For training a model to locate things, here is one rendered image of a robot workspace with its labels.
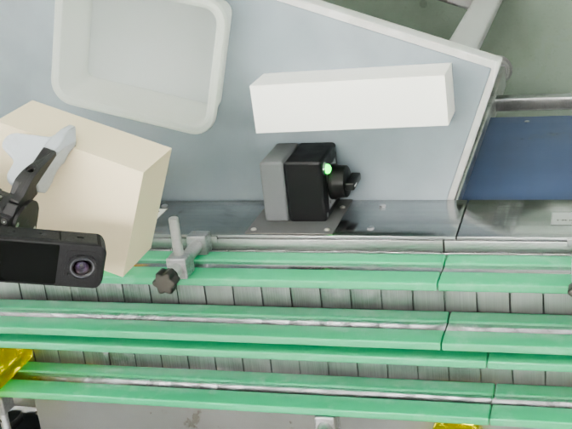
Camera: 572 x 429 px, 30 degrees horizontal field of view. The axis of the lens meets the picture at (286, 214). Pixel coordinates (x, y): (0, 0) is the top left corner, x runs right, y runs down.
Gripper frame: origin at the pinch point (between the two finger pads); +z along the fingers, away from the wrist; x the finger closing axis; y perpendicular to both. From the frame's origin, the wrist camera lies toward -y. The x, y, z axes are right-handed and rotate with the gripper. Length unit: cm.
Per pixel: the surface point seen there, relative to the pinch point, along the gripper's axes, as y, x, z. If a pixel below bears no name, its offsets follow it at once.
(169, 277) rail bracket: -9.6, 11.2, 9.6
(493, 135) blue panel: -39, 3, 68
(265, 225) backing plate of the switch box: -15.7, 9.1, 25.8
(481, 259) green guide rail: -41.8, 1.5, 20.8
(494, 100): -37, 2, 84
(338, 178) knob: -22.4, 1.4, 29.3
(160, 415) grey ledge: -8.9, 40.3, 22.5
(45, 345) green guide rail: 5.6, 29.6, 13.9
